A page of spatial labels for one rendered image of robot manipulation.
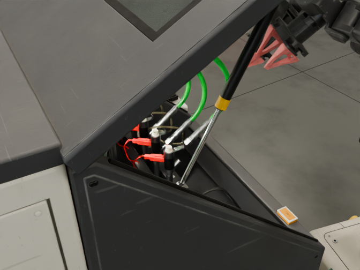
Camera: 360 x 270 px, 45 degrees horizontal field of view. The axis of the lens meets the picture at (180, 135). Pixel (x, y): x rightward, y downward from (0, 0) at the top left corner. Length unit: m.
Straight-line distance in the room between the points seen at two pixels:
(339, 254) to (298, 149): 1.13
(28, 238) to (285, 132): 2.67
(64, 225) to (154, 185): 0.14
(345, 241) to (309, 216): 0.50
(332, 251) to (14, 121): 1.68
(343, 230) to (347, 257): 0.15
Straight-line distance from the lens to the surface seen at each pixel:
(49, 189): 0.59
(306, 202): 2.65
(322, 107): 3.51
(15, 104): 0.64
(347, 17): 1.03
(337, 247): 2.09
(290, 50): 1.05
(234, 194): 1.38
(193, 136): 1.13
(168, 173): 1.17
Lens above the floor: 1.82
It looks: 37 degrees down
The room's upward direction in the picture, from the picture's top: straight up
